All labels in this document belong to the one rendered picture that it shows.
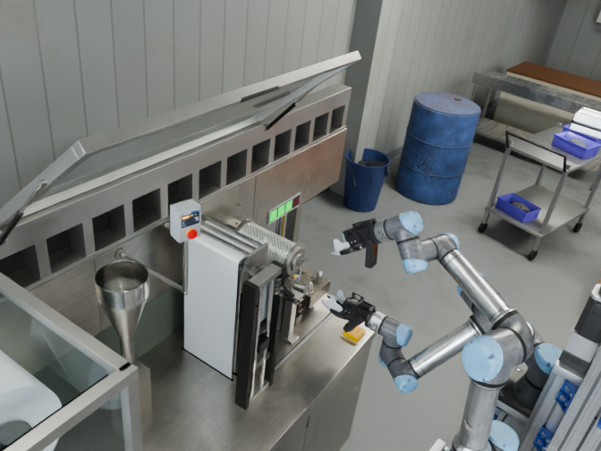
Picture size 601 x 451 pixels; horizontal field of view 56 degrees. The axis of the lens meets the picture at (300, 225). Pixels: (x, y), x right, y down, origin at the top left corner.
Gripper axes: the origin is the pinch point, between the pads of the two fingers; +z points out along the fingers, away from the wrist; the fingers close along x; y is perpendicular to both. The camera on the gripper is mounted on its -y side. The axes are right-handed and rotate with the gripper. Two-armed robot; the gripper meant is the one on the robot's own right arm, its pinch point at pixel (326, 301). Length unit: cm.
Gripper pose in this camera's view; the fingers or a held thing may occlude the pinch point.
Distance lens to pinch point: 224.4
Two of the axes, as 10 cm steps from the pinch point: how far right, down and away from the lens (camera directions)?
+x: -5.6, 3.8, -7.3
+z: -8.2, -3.7, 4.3
